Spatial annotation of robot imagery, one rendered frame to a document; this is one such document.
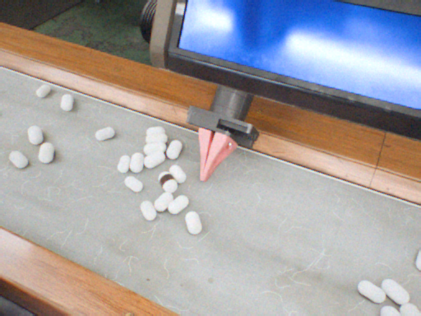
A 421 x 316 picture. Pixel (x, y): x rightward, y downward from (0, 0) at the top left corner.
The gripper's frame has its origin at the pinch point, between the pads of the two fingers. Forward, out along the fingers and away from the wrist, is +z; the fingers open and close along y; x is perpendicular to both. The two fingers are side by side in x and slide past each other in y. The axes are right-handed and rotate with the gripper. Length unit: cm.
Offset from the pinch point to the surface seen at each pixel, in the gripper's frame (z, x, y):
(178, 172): 0.9, -0.9, -3.9
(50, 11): -66, 149, -190
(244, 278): 10.3, -6.1, 11.6
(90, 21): -67, 152, -159
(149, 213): 7.5, -6.0, -3.8
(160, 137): -3.5, 2.6, -10.4
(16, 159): 7.7, -6.4, -27.8
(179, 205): 5.1, -4.0, -0.7
